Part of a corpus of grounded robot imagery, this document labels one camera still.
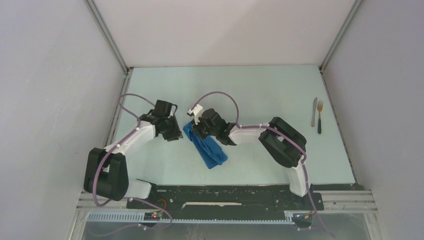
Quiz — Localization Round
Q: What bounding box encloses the blue cloth napkin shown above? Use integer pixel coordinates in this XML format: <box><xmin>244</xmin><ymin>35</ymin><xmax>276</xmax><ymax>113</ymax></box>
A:
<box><xmin>183</xmin><ymin>122</ymin><xmax>228</xmax><ymax>170</ymax></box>

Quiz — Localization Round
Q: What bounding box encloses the silver knife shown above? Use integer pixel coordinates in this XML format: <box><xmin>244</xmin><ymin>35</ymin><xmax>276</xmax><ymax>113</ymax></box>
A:
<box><xmin>310</xmin><ymin>97</ymin><xmax>318</xmax><ymax>127</ymax></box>

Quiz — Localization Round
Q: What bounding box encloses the gold fork dark handle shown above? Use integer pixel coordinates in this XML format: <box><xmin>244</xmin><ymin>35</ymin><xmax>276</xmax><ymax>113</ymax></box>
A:
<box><xmin>317</xmin><ymin>100</ymin><xmax>324</xmax><ymax>134</ymax></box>

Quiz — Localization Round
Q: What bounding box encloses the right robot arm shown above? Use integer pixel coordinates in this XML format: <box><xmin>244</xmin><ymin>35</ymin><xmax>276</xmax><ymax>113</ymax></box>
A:
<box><xmin>187</xmin><ymin>105</ymin><xmax>311</xmax><ymax>209</ymax></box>

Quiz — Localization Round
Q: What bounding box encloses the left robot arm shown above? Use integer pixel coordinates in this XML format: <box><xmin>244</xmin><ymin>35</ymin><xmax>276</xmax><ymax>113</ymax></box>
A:
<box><xmin>83</xmin><ymin>100</ymin><xmax>183</xmax><ymax>208</ymax></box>

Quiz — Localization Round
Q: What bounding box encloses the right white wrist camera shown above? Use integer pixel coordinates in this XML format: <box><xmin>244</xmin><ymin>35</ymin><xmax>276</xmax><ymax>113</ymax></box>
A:
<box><xmin>187</xmin><ymin>104</ymin><xmax>204</xmax><ymax>125</ymax></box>

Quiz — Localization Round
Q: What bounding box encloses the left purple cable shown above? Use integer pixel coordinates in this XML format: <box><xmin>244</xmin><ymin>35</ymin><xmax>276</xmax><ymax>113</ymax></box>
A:
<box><xmin>93</xmin><ymin>93</ymin><xmax>174</xmax><ymax>231</ymax></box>

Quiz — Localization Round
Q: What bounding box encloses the purple cable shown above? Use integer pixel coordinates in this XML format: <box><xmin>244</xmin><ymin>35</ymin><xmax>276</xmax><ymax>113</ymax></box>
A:
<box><xmin>93</xmin><ymin>93</ymin><xmax>174</xmax><ymax>231</ymax></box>
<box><xmin>190</xmin><ymin>91</ymin><xmax>335</xmax><ymax>239</ymax></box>

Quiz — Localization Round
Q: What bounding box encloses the left aluminium frame post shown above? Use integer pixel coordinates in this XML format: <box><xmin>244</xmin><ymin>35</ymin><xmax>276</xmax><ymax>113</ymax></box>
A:
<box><xmin>84</xmin><ymin>0</ymin><xmax>132</xmax><ymax>145</ymax></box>

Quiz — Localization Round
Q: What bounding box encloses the aluminium frame post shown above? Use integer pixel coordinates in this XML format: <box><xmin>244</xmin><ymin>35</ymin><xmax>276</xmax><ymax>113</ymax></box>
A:
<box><xmin>84</xmin><ymin>0</ymin><xmax>132</xmax><ymax>145</ymax></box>
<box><xmin>319</xmin><ymin>0</ymin><xmax>365</xmax><ymax>74</ymax></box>

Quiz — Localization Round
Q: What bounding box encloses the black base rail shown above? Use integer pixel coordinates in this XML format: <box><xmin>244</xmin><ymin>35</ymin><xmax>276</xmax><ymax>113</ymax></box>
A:
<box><xmin>147</xmin><ymin>184</ymin><xmax>324</xmax><ymax>222</ymax></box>

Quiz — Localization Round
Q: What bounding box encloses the white cable duct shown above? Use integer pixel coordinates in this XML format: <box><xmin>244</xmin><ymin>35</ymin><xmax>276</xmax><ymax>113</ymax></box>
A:
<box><xmin>86</xmin><ymin>211</ymin><xmax>296</xmax><ymax>225</ymax></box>

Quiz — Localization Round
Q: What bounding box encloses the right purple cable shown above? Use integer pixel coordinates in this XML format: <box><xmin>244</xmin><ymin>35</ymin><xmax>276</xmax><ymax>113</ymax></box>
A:
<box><xmin>190</xmin><ymin>91</ymin><xmax>335</xmax><ymax>239</ymax></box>

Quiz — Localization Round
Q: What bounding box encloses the right aluminium frame post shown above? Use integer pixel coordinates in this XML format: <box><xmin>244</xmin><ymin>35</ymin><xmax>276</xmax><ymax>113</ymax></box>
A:
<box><xmin>319</xmin><ymin>0</ymin><xmax>365</xmax><ymax>74</ymax></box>

